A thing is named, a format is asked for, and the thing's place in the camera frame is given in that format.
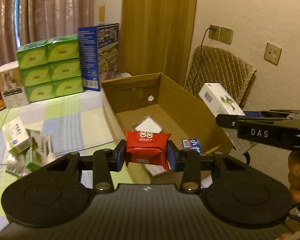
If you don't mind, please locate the pink curtain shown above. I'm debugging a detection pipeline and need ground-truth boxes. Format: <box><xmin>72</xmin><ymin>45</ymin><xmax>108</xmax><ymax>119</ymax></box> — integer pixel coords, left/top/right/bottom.
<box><xmin>0</xmin><ymin>0</ymin><xmax>95</xmax><ymax>66</ymax></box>

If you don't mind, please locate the green white medicine box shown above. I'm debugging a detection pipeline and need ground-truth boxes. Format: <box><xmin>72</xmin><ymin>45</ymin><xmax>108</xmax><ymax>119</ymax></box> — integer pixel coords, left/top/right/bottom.
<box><xmin>25</xmin><ymin>139</ymin><xmax>48</xmax><ymax>171</ymax></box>

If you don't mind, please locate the checked tablecloth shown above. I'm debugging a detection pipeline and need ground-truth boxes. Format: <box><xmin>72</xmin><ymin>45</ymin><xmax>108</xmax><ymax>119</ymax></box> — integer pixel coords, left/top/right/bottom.
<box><xmin>0</xmin><ymin>90</ymin><xmax>115</xmax><ymax>230</ymax></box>

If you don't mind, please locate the single wall socket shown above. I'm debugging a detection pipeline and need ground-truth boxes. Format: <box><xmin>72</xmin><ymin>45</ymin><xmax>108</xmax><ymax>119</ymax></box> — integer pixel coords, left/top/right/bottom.
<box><xmin>263</xmin><ymin>42</ymin><xmax>282</xmax><ymax>66</ymax></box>

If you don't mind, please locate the beige rice spoon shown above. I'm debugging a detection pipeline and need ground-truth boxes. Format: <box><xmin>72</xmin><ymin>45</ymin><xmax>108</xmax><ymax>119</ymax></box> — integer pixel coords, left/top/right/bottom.
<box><xmin>45</xmin><ymin>134</ymin><xmax>57</xmax><ymax>163</ymax></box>

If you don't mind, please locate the quilted chair back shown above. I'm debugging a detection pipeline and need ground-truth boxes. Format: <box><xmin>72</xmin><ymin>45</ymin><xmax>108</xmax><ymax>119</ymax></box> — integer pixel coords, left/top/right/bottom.
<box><xmin>184</xmin><ymin>46</ymin><xmax>256</xmax><ymax>108</ymax></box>

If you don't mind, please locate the black charger cable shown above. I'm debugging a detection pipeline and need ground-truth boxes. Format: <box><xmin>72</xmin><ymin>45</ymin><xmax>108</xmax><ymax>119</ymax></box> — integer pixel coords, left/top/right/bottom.
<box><xmin>191</xmin><ymin>27</ymin><xmax>218</xmax><ymax>95</ymax></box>

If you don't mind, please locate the white box green plant print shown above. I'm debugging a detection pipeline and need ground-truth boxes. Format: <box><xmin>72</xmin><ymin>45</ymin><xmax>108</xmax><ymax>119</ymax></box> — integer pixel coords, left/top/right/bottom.
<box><xmin>198</xmin><ymin>82</ymin><xmax>257</xmax><ymax>156</ymax></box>

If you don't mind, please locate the brown cardboard box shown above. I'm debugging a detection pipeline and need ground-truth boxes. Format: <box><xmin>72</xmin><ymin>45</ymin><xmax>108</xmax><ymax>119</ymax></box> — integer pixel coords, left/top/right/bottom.
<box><xmin>101</xmin><ymin>73</ymin><xmax>232</xmax><ymax>155</ymax></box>

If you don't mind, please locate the silver foil bag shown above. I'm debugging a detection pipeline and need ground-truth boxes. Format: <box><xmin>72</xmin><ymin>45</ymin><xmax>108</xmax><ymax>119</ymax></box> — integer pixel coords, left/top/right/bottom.
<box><xmin>5</xmin><ymin>129</ymin><xmax>53</xmax><ymax>178</ymax></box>

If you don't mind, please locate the red candy packet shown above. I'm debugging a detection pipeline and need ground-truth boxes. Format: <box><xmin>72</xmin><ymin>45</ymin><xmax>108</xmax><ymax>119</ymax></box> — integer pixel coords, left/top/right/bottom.
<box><xmin>125</xmin><ymin>131</ymin><xmax>170</xmax><ymax>171</ymax></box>

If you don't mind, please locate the blue dental floss box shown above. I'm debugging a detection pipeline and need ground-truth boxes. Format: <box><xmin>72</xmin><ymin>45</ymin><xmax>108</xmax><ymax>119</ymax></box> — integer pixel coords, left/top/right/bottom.
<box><xmin>181</xmin><ymin>138</ymin><xmax>203</xmax><ymax>155</ymax></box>

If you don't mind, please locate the wall socket pair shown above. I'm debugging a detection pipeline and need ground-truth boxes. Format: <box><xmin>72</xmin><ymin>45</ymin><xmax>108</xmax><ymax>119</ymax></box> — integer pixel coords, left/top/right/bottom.
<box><xmin>209</xmin><ymin>24</ymin><xmax>234</xmax><ymax>45</ymax></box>

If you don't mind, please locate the person right hand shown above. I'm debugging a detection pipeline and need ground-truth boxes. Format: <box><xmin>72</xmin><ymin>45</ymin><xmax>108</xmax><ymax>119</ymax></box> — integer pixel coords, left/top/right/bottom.
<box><xmin>288</xmin><ymin>152</ymin><xmax>300</xmax><ymax>203</ymax></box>

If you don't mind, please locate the blue milk carton box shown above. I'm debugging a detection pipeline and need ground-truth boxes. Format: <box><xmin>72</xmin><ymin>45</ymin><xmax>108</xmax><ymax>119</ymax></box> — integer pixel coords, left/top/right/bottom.
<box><xmin>78</xmin><ymin>23</ymin><xmax>120</xmax><ymax>91</ymax></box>

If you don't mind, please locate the white humidifier box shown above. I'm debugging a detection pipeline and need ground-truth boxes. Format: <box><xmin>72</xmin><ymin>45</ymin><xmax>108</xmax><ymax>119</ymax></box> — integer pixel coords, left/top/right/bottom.
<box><xmin>0</xmin><ymin>61</ymin><xmax>29</xmax><ymax>109</ymax></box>

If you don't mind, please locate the wooden door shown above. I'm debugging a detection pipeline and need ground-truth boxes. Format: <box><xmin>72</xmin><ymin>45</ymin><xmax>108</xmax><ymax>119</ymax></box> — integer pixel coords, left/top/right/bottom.
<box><xmin>119</xmin><ymin>0</ymin><xmax>197</xmax><ymax>86</ymax></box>

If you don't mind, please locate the green tissue box stack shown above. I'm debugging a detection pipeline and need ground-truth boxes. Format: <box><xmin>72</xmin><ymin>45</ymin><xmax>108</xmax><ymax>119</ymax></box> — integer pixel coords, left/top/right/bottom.
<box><xmin>16</xmin><ymin>34</ymin><xmax>83</xmax><ymax>102</ymax></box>

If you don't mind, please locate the white medicine box blue logo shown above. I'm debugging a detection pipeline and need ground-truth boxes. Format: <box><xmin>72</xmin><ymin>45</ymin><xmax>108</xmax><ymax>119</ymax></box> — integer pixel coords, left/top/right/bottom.
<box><xmin>2</xmin><ymin>117</ymin><xmax>33</xmax><ymax>156</ymax></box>

